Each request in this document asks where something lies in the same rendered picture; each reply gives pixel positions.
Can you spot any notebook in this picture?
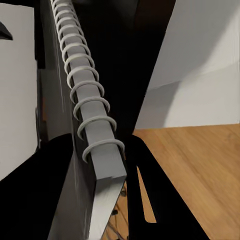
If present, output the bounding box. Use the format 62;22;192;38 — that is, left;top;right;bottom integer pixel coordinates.
49;0;129;240

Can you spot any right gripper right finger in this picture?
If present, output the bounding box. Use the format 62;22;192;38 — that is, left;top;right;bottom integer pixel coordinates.
124;133;210;240

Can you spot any swivel chair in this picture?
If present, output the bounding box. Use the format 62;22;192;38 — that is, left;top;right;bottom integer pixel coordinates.
47;190;129;240

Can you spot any monitor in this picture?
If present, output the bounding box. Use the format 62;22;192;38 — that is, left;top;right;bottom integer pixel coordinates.
0;0;46;69

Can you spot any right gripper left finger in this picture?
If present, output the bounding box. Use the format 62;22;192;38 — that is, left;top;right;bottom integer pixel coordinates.
0;133;74;240

